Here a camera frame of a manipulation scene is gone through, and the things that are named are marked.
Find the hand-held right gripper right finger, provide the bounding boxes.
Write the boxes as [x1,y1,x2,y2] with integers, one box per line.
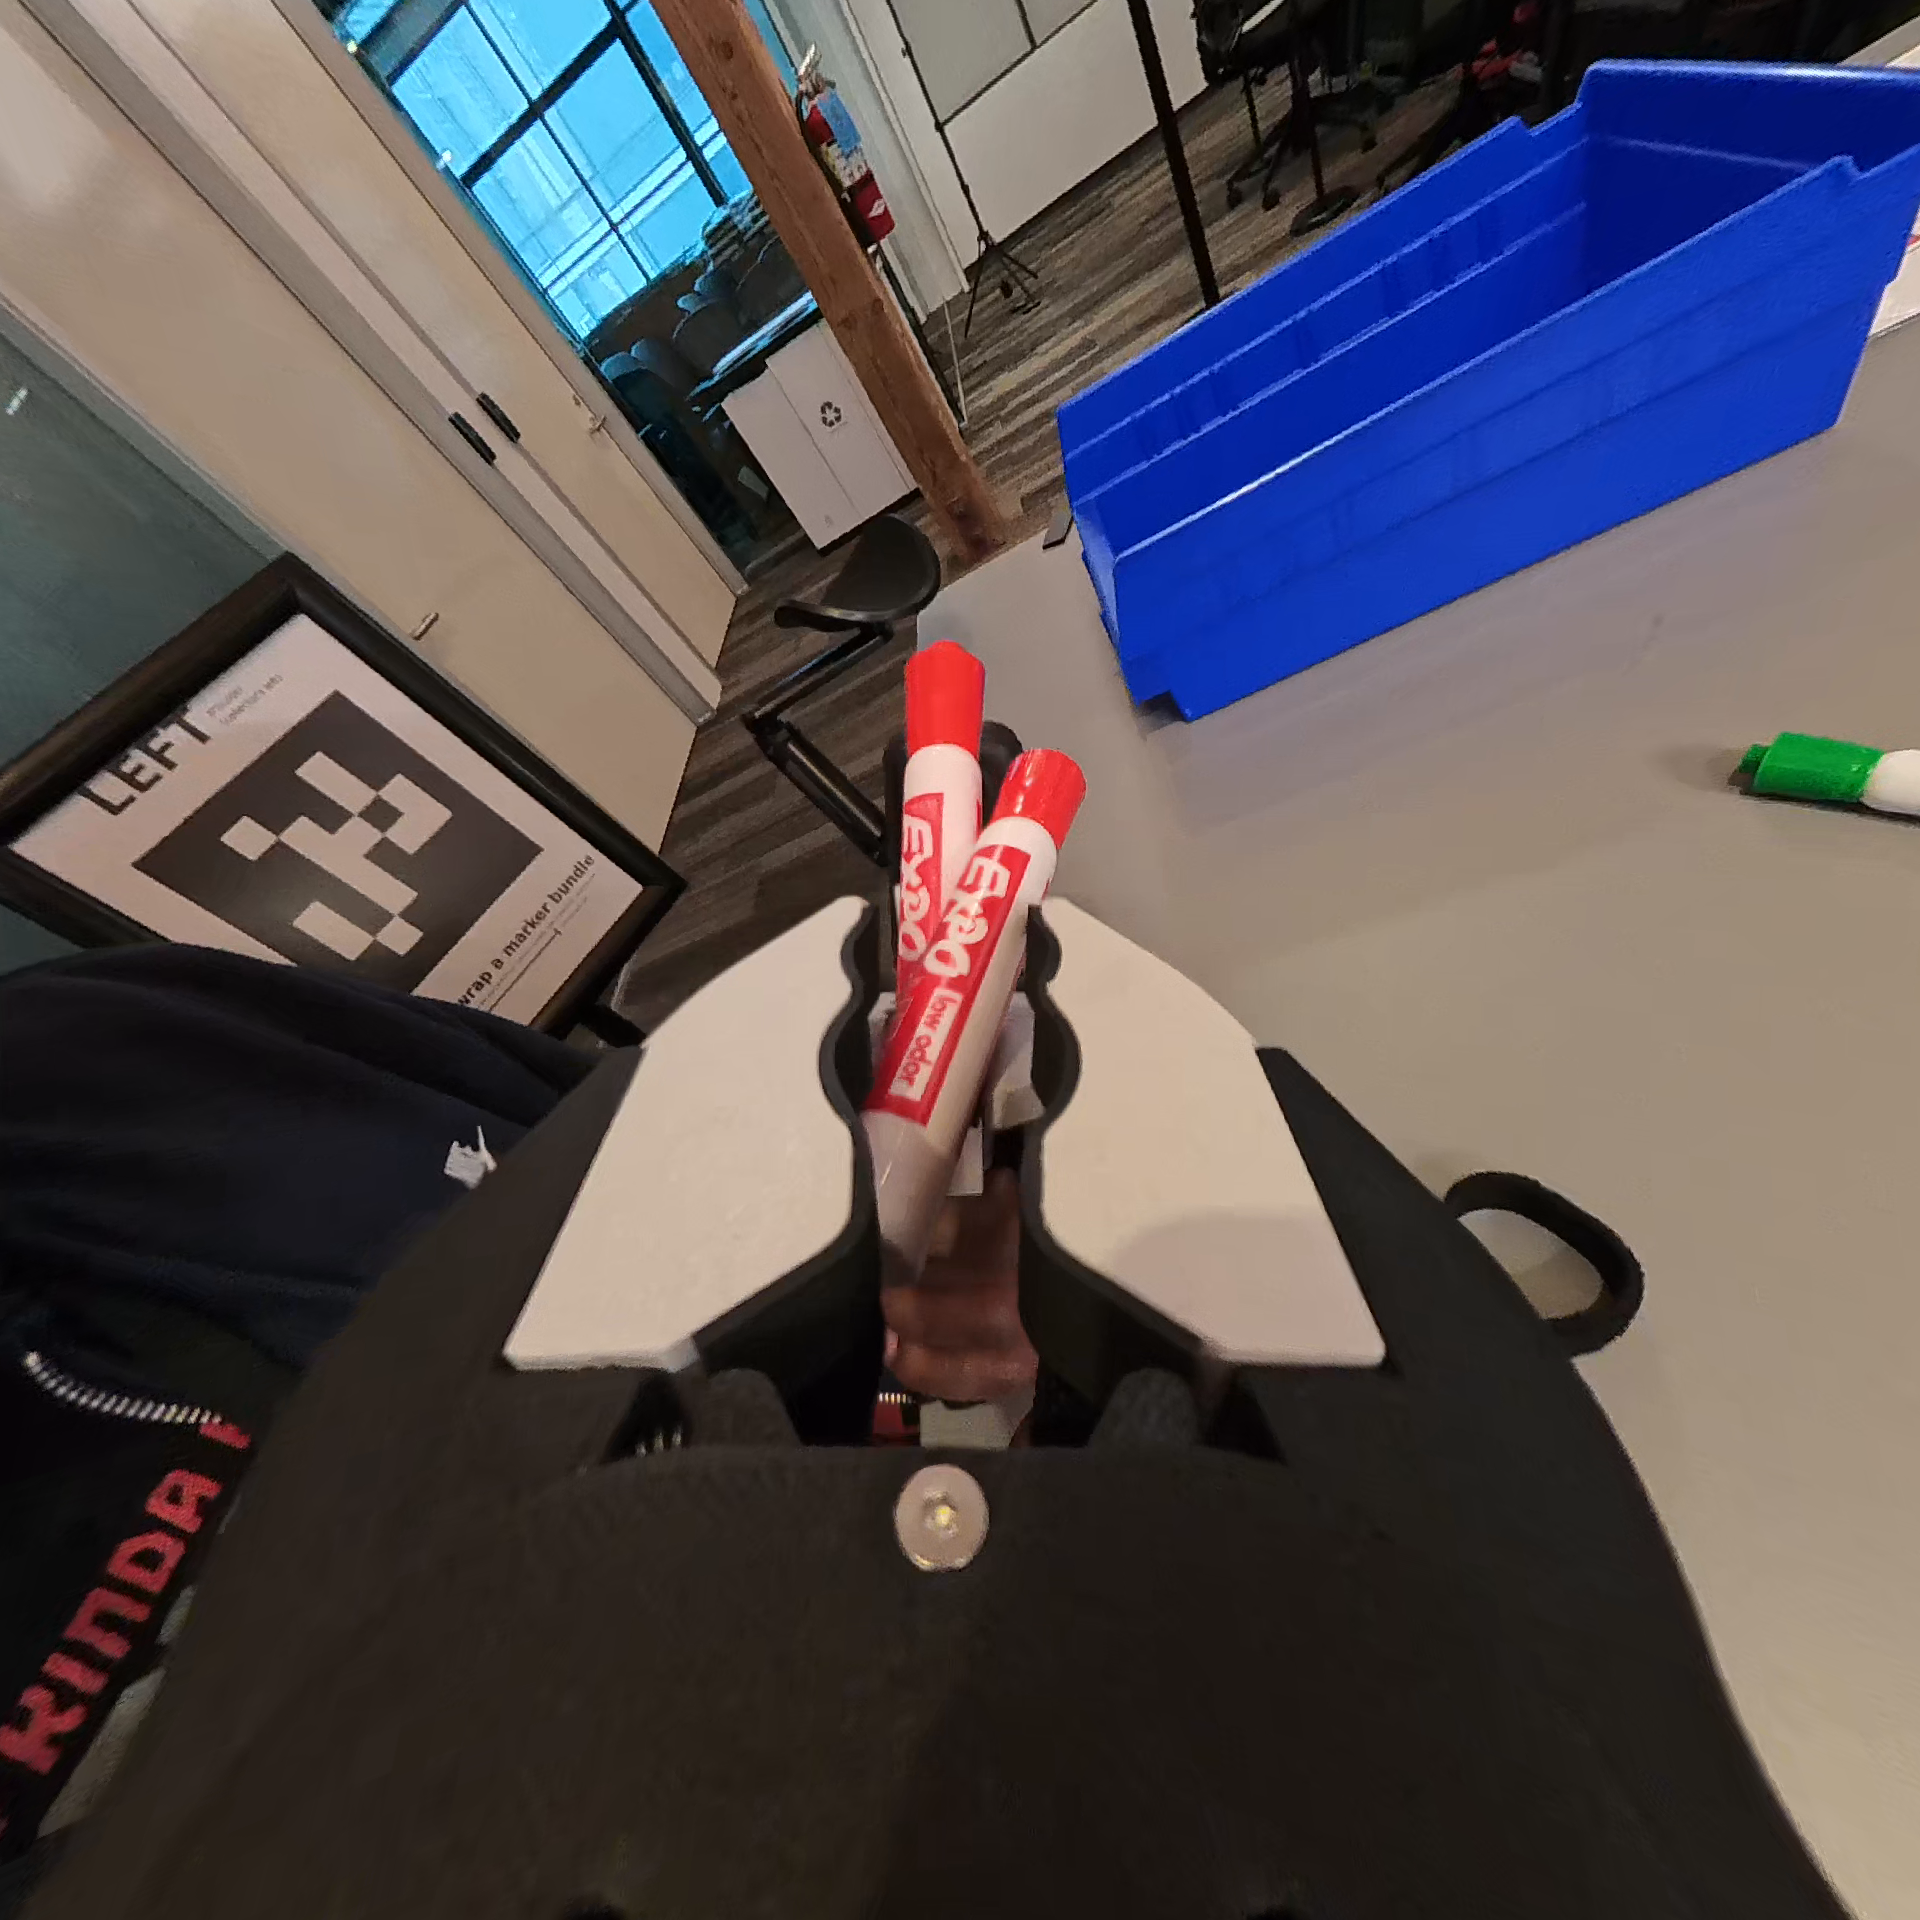
[1016,900,1388,1376]

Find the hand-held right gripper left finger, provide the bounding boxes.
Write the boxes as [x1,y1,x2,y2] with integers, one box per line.
[506,896,888,1376]

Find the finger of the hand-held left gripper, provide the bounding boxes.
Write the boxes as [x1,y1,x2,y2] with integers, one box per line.
[976,992,1048,1143]

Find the red marker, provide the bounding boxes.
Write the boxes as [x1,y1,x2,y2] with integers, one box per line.
[899,640,995,992]
[862,747,1090,1210]

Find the black velcro strap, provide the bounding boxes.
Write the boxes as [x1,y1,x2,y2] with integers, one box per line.
[1444,1168,1648,1353]

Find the green marker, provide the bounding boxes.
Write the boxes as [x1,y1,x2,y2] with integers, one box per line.
[1738,730,1920,825]

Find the large blue plastic bin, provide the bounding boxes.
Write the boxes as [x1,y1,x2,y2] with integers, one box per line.
[1054,62,1920,726]

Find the person's right hand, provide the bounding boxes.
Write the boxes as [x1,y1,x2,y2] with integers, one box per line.
[881,1200,1048,1414]

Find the black office chair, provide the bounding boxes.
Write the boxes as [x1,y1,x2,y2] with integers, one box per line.
[739,514,955,867]

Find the framed black white pattern sign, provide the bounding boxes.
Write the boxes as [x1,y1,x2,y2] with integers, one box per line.
[0,553,689,1040]

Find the white waste cabinet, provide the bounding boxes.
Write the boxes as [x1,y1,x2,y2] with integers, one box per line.
[721,316,924,551]

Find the black floor lamp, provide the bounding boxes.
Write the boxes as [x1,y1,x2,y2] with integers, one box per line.
[1122,0,1226,310]

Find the red fire extinguisher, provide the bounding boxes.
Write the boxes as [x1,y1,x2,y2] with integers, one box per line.
[793,49,899,251]

